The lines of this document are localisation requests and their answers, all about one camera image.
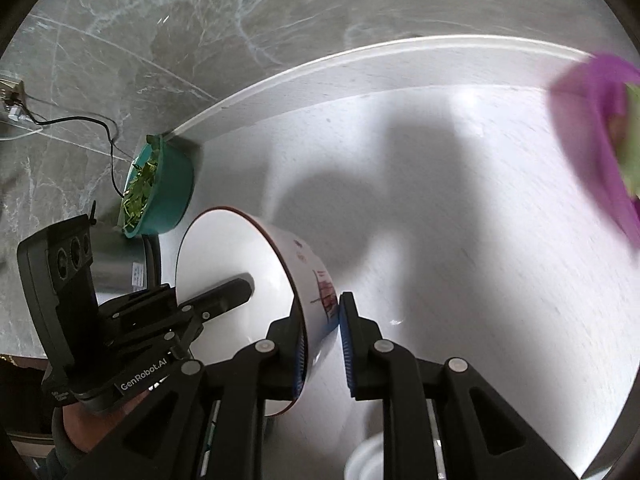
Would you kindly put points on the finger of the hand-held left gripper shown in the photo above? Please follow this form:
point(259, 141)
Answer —
point(225, 292)

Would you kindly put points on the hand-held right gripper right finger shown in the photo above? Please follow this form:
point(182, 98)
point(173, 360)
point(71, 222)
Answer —
point(347, 355)

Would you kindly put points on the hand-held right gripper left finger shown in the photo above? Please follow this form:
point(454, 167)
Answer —
point(300, 360)

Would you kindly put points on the white bowl with red print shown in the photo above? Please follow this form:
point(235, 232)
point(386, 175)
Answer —
point(225, 250)

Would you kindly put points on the person's left forearm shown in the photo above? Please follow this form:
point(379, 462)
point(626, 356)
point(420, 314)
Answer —
point(60, 462)

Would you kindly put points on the person's left hand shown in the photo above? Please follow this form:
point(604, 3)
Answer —
point(90, 425)

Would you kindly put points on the stainless steel pot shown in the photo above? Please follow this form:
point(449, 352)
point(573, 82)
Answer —
point(120, 260)

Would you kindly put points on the teal plastic basin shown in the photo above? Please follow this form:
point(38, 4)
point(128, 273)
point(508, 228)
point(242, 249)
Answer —
point(172, 185)

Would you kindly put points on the green leafy vegetables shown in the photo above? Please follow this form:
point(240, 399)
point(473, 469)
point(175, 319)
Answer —
point(140, 190)

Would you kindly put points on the purple plastic basin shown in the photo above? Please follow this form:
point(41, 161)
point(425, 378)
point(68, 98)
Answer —
point(585, 125)

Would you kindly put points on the pale green vegetable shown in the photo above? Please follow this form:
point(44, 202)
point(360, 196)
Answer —
point(631, 135)

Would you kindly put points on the wall socket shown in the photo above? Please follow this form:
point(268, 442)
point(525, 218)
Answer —
point(11, 89)

